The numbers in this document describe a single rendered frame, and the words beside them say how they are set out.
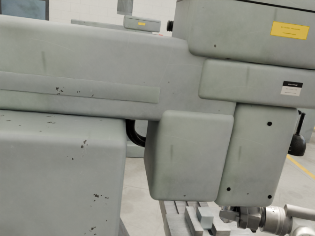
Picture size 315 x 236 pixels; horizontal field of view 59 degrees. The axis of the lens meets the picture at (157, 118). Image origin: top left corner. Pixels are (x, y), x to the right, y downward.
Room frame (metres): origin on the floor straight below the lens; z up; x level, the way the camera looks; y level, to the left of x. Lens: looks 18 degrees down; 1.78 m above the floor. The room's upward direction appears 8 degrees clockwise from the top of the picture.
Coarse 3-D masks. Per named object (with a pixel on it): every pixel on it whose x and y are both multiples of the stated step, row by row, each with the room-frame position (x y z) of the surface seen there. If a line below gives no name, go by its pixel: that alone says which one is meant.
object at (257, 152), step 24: (240, 120) 0.68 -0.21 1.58; (264, 120) 0.69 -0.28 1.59; (288, 120) 0.70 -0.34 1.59; (240, 144) 0.68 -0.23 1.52; (264, 144) 0.69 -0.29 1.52; (288, 144) 0.71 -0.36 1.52; (240, 168) 0.68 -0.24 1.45; (264, 168) 0.70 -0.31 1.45; (240, 192) 0.69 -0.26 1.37; (264, 192) 0.70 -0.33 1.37
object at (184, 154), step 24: (168, 120) 0.63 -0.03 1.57; (192, 120) 0.64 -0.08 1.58; (216, 120) 0.65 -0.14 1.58; (168, 144) 0.63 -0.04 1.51; (192, 144) 0.64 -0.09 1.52; (216, 144) 0.65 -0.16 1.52; (168, 168) 0.63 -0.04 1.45; (192, 168) 0.64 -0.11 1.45; (216, 168) 0.65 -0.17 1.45; (168, 192) 0.63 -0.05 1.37; (192, 192) 0.64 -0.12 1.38; (216, 192) 0.66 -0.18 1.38
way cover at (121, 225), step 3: (120, 219) 0.88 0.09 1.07; (120, 222) 0.86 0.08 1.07; (120, 225) 0.85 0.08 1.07; (123, 225) 0.88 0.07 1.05; (120, 228) 0.83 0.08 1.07; (123, 228) 0.87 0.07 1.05; (120, 231) 0.82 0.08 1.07; (123, 231) 0.85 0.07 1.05; (126, 231) 0.88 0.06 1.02; (120, 234) 0.80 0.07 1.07; (123, 234) 0.83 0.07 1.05; (126, 234) 0.86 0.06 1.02
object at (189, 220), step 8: (192, 208) 1.01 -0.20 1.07; (168, 216) 0.99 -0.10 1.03; (176, 216) 1.00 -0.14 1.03; (184, 216) 1.01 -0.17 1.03; (192, 216) 0.96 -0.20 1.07; (168, 224) 0.94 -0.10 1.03; (176, 224) 0.95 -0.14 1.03; (184, 224) 0.95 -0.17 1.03; (192, 224) 0.91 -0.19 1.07; (200, 224) 0.92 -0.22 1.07; (232, 224) 1.00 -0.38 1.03; (168, 232) 0.92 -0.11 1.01; (176, 232) 0.90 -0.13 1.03; (184, 232) 0.91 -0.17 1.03; (192, 232) 0.90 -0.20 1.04; (200, 232) 0.88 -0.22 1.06; (208, 232) 0.92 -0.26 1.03; (232, 232) 0.94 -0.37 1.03; (240, 232) 0.95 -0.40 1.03; (248, 232) 0.96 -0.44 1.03
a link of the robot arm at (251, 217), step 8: (240, 208) 0.77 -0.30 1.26; (248, 208) 0.78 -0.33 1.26; (256, 208) 0.78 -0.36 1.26; (264, 208) 0.78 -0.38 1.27; (272, 208) 0.76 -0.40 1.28; (240, 216) 0.74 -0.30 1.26; (248, 216) 0.74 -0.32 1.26; (256, 216) 0.74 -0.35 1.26; (264, 216) 0.75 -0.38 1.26; (272, 216) 0.74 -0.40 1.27; (240, 224) 0.72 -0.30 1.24; (248, 224) 0.74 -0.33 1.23; (256, 224) 0.74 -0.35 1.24; (264, 224) 0.74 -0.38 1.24; (272, 224) 0.73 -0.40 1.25; (264, 232) 0.74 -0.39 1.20; (272, 232) 0.73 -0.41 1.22
